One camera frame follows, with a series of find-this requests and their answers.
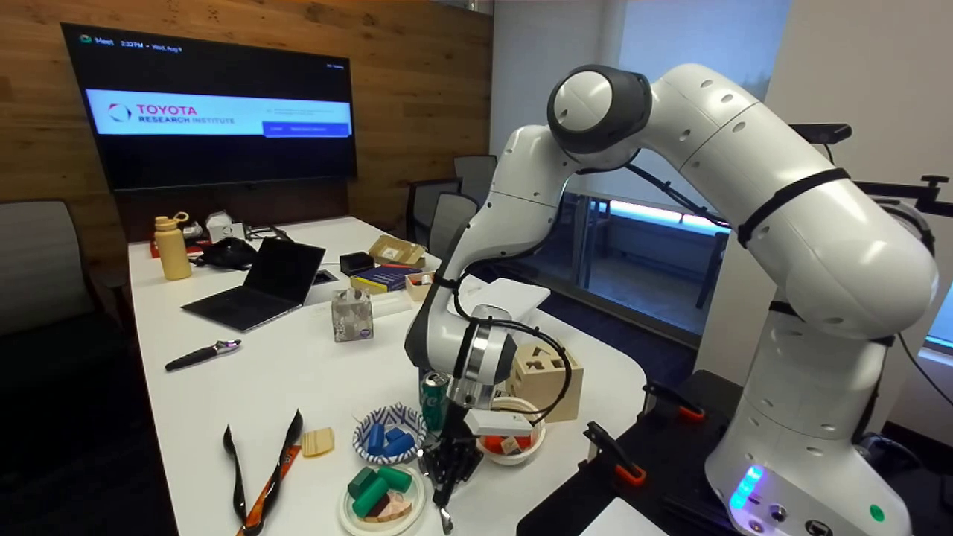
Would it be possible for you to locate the cardboard box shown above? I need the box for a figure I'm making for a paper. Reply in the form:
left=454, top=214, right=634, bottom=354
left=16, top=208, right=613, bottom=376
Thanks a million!
left=366, top=232, right=432, bottom=275

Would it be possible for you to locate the flat wooden piece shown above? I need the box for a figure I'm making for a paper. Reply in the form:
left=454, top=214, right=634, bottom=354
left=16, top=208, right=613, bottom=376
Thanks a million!
left=298, top=424, right=339, bottom=463

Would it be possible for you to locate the white paper sheet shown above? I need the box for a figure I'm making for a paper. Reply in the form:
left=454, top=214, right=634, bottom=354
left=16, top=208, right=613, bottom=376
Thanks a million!
left=579, top=496, right=670, bottom=536

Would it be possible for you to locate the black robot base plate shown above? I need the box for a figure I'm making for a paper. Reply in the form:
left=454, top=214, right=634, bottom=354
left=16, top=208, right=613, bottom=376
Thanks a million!
left=514, top=371, right=764, bottom=536

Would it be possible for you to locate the green toy block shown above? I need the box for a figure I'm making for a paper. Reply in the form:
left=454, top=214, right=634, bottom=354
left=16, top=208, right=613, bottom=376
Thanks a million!
left=345, top=464, right=418, bottom=521

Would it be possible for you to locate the red toy block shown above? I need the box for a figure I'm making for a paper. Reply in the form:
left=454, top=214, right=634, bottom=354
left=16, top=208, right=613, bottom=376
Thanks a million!
left=484, top=433, right=533, bottom=460

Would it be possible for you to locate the grey office chair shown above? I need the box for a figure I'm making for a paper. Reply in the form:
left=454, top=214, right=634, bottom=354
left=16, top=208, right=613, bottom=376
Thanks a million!
left=405, top=177, right=484, bottom=263
left=454, top=152, right=500, bottom=208
left=0, top=196, right=107, bottom=344

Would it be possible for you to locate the wooden shape sorter box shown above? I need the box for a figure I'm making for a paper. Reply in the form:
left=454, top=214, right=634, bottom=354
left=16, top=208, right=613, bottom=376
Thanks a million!
left=499, top=341, right=587, bottom=426

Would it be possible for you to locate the black marker pen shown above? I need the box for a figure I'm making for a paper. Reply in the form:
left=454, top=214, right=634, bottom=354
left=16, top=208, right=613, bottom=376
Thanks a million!
left=161, top=336, right=244, bottom=376

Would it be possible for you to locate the small black box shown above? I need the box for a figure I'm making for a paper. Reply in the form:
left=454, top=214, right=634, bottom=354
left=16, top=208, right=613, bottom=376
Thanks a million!
left=336, top=248, right=378, bottom=280

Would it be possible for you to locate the silver metal cube container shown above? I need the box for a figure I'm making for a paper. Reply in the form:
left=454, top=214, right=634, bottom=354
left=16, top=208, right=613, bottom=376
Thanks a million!
left=327, top=286, right=378, bottom=345

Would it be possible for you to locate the black laptop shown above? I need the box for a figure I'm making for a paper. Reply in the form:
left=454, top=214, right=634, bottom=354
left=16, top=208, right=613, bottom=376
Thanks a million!
left=180, top=235, right=327, bottom=336

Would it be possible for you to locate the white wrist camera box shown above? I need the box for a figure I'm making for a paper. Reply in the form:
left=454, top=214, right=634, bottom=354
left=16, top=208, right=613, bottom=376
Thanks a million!
left=461, top=406, right=531, bottom=438

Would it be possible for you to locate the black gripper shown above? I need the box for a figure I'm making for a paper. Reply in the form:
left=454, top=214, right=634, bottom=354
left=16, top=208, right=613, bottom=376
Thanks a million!
left=421, top=399, right=493, bottom=506

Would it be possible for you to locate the white bowl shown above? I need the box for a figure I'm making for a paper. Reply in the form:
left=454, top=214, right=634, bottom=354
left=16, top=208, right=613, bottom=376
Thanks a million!
left=473, top=393, right=551, bottom=470

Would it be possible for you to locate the blue patterned bowl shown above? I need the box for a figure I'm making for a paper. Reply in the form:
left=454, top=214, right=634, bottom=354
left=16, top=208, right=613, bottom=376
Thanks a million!
left=348, top=402, right=432, bottom=470

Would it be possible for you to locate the green can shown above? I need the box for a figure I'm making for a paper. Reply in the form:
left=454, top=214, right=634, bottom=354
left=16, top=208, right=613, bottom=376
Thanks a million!
left=418, top=371, right=454, bottom=436

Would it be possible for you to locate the yellow water bottle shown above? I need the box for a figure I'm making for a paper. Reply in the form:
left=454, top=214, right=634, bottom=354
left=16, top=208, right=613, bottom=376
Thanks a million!
left=150, top=208, right=198, bottom=284

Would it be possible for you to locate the black orange clamp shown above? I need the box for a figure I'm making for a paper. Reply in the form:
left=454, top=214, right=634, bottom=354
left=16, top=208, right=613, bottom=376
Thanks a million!
left=642, top=378, right=712, bottom=426
left=582, top=418, right=654, bottom=493

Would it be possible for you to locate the blue box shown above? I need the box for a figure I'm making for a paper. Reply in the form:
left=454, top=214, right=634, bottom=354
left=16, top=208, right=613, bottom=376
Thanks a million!
left=348, top=263, right=418, bottom=295

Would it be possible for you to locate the wall television screen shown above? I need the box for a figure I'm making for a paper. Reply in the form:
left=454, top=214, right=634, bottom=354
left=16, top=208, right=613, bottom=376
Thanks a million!
left=61, top=21, right=362, bottom=196

